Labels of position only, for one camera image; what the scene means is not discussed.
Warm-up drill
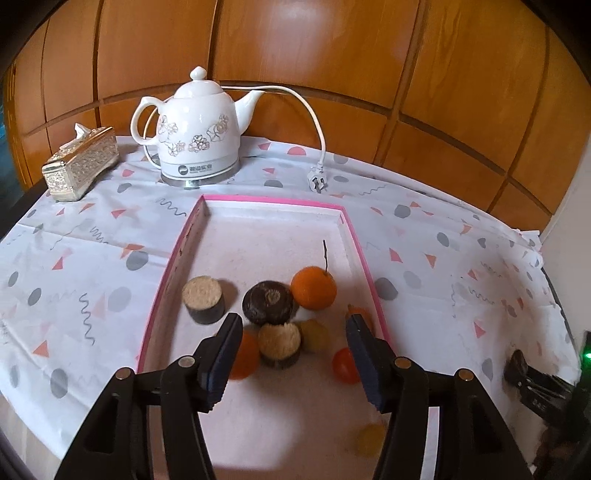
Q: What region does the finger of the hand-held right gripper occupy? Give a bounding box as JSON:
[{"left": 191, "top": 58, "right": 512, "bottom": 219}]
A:
[{"left": 518, "top": 364, "right": 574, "bottom": 422}]

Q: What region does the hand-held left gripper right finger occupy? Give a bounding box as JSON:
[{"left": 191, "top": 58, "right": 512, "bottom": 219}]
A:
[{"left": 345, "top": 314, "right": 527, "bottom": 480}]

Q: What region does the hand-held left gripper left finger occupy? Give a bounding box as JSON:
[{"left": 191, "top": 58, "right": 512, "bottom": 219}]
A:
[{"left": 53, "top": 312, "right": 244, "bottom": 480}]

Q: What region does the small red tomato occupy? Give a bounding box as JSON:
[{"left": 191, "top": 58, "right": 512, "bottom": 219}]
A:
[{"left": 332, "top": 347, "right": 362, "bottom": 385}]

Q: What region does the carrot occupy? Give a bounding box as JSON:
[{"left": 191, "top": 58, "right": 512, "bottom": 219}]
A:
[{"left": 346, "top": 304, "right": 375, "bottom": 334}]

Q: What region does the dark cylinder with cork top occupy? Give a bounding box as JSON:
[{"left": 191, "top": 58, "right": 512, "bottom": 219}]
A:
[
  {"left": 257, "top": 322, "right": 303, "bottom": 370},
  {"left": 181, "top": 275, "right": 227, "bottom": 325}
]

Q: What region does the yellow lemon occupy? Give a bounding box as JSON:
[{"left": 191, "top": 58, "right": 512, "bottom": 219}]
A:
[
  {"left": 355, "top": 422, "right": 387, "bottom": 457},
  {"left": 295, "top": 318, "right": 332, "bottom": 354}
]

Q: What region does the large dark brown round object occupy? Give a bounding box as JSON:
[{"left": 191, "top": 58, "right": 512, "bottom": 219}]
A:
[{"left": 242, "top": 280, "right": 299, "bottom": 324}]

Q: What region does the orange with stem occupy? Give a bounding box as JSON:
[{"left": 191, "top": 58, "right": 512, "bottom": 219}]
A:
[{"left": 290, "top": 240, "right": 338, "bottom": 311}]

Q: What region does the pink-rimmed tray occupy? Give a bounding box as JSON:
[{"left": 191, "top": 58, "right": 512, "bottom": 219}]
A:
[{"left": 136, "top": 194, "right": 393, "bottom": 480}]

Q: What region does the white patterned tablecloth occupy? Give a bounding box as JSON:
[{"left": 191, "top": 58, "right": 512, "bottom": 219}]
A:
[{"left": 0, "top": 134, "right": 578, "bottom": 480}]

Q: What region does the white floral electric kettle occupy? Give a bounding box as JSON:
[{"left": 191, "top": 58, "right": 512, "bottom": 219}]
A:
[{"left": 130, "top": 66, "right": 266, "bottom": 190}]

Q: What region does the golden tissue box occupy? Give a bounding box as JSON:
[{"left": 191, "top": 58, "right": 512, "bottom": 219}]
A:
[{"left": 41, "top": 124, "right": 120, "bottom": 203}]

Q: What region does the white power cable with plug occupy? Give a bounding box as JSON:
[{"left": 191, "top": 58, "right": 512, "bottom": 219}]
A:
[{"left": 141, "top": 83, "right": 329, "bottom": 195}]

